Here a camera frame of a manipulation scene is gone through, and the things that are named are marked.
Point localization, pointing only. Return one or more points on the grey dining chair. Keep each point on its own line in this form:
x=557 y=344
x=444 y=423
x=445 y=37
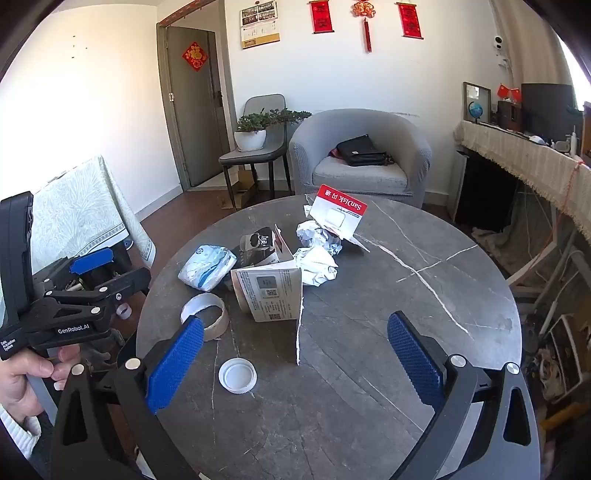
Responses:
x=258 y=157

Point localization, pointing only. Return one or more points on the person's left hand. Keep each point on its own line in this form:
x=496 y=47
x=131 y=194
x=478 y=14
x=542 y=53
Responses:
x=21 y=383

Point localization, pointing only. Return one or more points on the black bag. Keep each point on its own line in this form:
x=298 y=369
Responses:
x=362 y=151

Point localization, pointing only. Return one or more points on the wall calendar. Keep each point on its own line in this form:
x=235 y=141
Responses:
x=260 y=25

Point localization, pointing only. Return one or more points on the black cabinet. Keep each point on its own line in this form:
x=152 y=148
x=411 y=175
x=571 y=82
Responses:
x=489 y=194

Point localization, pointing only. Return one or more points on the red diamond door decoration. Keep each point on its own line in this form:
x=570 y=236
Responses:
x=195 y=56

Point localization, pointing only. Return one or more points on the blue white tissue pack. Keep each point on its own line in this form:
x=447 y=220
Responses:
x=207 y=268

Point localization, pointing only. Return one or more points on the black monitor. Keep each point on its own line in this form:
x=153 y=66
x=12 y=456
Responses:
x=549 y=108

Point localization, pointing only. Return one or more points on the picture frame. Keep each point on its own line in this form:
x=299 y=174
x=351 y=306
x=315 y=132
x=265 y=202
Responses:
x=475 y=92

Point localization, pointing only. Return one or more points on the brown wooden box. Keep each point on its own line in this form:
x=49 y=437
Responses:
x=509 y=115

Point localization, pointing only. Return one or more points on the grey hanging cloth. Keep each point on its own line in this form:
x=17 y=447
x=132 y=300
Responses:
x=531 y=230

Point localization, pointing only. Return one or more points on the white security camera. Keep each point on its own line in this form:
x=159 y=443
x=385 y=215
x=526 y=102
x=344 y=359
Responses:
x=499 y=45

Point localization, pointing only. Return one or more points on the red knot wall hanging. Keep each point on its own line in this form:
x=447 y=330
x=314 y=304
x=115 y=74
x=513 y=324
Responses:
x=364 y=9

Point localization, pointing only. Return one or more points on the black printed packaging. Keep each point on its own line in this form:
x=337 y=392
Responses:
x=263 y=240

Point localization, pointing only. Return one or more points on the grey door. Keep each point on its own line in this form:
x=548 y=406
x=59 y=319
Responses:
x=194 y=120

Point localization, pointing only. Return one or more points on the red wall scroll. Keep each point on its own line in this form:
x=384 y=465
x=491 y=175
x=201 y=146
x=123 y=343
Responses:
x=409 y=19
x=321 y=16

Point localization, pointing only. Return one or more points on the white paper ball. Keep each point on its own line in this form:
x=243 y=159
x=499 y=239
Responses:
x=318 y=267
x=314 y=233

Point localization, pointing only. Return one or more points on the white desk gadget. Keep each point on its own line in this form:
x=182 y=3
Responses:
x=563 y=145

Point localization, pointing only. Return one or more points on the potted plant in white pot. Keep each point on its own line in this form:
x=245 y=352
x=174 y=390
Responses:
x=250 y=138

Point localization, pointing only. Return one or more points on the beige fringed desk cloth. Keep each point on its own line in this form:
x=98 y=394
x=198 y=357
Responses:
x=517 y=152

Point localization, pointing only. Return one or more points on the white bottle cap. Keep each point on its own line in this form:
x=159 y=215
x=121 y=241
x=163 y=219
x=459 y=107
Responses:
x=238 y=376

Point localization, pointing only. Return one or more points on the small red flags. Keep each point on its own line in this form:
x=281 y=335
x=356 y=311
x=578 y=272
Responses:
x=509 y=92

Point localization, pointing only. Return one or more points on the red white card packaging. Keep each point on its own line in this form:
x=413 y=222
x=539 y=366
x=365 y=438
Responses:
x=341 y=201

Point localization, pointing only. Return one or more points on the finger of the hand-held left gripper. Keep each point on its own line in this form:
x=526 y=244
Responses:
x=115 y=286
x=92 y=261

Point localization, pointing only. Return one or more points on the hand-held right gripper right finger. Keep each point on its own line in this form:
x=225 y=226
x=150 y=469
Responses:
x=413 y=357

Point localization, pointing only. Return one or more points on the grey armchair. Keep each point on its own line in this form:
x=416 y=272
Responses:
x=360 y=180

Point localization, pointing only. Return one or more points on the small blue globe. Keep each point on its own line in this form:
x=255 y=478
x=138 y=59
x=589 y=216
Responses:
x=475 y=110

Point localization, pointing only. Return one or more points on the torn printed cardboard box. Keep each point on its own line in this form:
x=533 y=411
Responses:
x=272 y=290

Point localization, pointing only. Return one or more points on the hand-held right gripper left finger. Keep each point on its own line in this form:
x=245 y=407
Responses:
x=178 y=364

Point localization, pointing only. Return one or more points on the green white patterned cloth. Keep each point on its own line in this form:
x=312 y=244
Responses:
x=78 y=212

